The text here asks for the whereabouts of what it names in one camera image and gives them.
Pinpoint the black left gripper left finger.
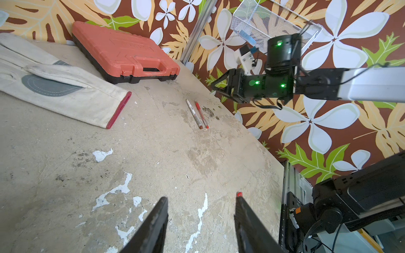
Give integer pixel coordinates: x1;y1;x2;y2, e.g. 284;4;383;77
119;197;169;253

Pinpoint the beige work glove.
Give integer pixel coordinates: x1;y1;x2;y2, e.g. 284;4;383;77
1;33;132;129

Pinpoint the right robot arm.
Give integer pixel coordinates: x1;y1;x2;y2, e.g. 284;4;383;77
212;34;405;253

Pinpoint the white marker pen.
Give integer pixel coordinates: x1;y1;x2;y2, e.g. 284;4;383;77
186;99;203;129

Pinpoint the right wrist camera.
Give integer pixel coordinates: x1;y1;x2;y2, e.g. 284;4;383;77
234;44;257;75

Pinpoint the blue object in basket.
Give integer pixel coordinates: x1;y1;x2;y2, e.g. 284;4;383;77
239;31;256;46

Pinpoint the aluminium frame post right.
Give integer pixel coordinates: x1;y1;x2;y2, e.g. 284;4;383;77
180;0;217;65

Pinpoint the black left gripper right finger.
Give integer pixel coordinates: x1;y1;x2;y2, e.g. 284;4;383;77
234;195;284;253

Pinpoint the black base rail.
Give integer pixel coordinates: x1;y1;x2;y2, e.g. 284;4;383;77
278;161;313;253

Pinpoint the white wire basket right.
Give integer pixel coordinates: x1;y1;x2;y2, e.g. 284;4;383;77
231;1;326;53

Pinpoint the red plastic tool case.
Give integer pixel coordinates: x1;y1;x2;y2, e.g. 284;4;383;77
72;21;180;84

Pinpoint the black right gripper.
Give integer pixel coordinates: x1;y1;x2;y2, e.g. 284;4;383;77
211;69;294;103

